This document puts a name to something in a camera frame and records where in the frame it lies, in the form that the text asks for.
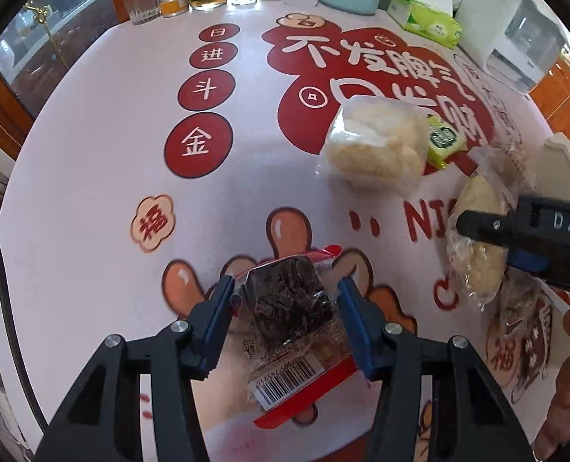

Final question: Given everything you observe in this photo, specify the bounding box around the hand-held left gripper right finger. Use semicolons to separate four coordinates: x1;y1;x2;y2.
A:
337;276;531;462

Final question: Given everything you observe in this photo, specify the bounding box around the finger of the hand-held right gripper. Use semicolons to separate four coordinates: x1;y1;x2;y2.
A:
506;249;552;276
455;209;523;251

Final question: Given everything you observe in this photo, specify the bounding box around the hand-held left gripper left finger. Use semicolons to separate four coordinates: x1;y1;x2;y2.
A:
32;274;237;462

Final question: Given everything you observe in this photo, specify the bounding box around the pale cracker clear packet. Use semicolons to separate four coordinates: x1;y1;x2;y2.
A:
446;147;531;311

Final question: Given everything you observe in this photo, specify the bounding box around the white plastic bin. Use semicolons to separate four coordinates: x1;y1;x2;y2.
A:
530;132;570;309

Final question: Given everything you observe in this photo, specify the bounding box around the dark snack clear red packet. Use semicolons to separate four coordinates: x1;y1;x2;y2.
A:
239;245;363;425

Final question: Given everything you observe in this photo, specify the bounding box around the small green snack packet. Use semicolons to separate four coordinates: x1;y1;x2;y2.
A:
426;115;468;170

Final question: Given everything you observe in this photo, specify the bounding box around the wooden sideboard cabinet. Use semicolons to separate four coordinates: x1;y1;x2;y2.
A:
530;53;570;123

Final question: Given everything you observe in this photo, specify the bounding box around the puffed rice clear packet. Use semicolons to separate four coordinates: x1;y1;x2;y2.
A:
315;96;432;196

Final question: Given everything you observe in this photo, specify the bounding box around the white countertop appliance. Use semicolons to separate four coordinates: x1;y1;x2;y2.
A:
451;0;570;94

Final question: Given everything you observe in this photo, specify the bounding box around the green tissue box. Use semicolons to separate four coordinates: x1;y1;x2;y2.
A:
387;0;463;50

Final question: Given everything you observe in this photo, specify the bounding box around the glass tumbler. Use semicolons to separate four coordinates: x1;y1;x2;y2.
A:
120;0;163;26

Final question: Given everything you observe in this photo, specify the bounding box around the wooden glass-front cabinet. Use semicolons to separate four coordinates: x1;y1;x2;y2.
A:
0;0;124;159

